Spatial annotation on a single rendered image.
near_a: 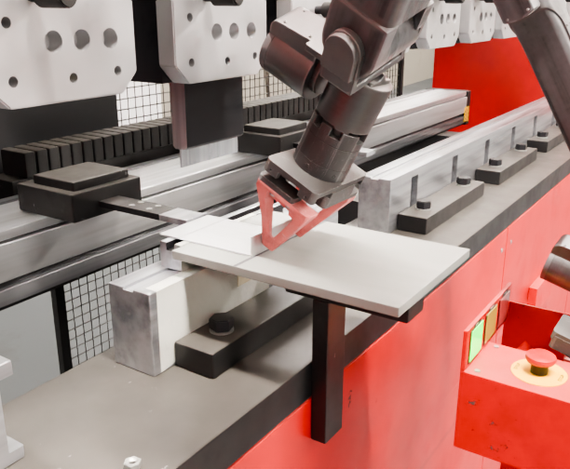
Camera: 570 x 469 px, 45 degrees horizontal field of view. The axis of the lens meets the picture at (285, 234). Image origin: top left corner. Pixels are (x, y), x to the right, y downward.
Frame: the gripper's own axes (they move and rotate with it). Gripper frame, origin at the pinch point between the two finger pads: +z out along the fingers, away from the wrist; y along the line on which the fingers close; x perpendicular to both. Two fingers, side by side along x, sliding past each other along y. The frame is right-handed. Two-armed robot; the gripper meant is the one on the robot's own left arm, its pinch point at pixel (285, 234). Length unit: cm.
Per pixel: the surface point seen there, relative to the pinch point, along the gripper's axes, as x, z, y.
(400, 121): -29, 21, -103
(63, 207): -26.8, 14.9, 4.6
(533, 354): 27.9, 8.6, -27.7
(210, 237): -6.7, 4.8, 2.8
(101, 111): -56, 25, -30
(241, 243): -3.1, 2.9, 2.3
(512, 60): -38, 18, -216
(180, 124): -14.9, -5.1, 3.8
